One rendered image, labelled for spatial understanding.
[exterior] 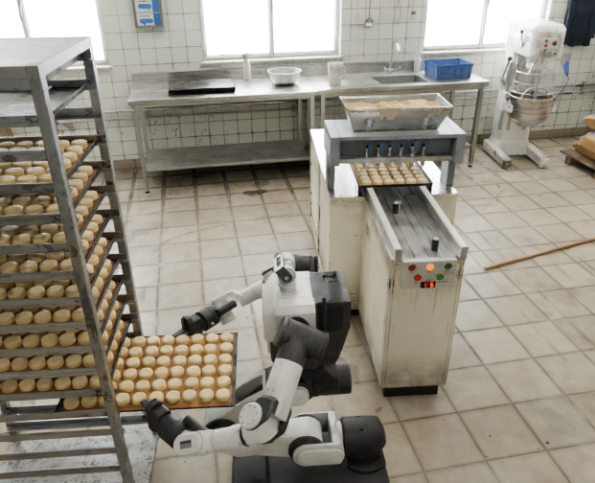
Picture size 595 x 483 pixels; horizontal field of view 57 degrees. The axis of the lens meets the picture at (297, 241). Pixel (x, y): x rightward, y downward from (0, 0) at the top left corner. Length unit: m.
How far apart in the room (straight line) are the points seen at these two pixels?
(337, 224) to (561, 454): 1.56
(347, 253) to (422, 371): 0.81
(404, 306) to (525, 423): 0.86
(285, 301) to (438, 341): 1.13
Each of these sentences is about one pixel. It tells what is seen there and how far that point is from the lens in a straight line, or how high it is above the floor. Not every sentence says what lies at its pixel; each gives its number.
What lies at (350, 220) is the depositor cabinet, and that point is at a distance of 3.11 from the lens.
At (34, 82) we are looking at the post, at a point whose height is 1.78.
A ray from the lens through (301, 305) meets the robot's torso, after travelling 1.83.
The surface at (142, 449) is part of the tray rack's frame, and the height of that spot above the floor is 0.15.
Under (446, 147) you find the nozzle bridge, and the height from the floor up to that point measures 1.08.
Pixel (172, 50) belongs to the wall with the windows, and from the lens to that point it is 5.81.
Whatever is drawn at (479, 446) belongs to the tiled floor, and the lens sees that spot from 2.86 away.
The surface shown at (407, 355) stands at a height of 0.30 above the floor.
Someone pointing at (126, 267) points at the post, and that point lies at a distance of 2.16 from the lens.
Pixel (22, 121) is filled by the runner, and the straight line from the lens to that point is 1.56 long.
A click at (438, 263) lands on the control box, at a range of 2.49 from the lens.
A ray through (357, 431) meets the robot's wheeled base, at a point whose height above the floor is 0.34.
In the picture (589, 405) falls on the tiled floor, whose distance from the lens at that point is 3.26.
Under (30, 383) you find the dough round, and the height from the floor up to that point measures 0.79.
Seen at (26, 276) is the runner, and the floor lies 1.23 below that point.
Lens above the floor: 2.06
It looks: 28 degrees down
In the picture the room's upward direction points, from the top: 1 degrees counter-clockwise
